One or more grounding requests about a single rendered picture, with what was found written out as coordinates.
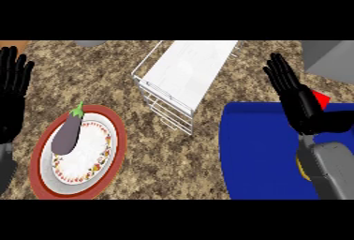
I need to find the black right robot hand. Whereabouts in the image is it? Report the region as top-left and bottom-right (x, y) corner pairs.
(261, 52), (354, 136)

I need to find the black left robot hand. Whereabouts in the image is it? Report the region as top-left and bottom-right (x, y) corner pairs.
(0, 46), (35, 145)

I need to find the blue tray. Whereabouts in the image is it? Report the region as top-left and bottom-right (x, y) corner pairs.
(218, 101), (354, 201)

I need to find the yellow lemon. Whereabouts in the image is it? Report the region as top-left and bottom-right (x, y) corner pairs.
(295, 155), (312, 182)

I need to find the red block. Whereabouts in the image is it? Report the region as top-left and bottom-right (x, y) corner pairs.
(311, 89), (331, 111)

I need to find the grey appliance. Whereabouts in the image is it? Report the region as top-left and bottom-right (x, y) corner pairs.
(300, 39), (354, 86)

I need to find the purple eggplant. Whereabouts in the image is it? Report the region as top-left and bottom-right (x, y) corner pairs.
(50, 100), (85, 156)

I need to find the grey round object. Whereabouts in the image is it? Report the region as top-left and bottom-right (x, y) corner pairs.
(73, 39), (107, 48)

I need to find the red-rimmed white plate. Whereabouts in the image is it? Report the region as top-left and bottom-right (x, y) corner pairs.
(29, 104), (128, 201)

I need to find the white wire tiered shelf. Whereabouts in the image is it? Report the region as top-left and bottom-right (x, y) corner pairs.
(129, 39), (240, 136)

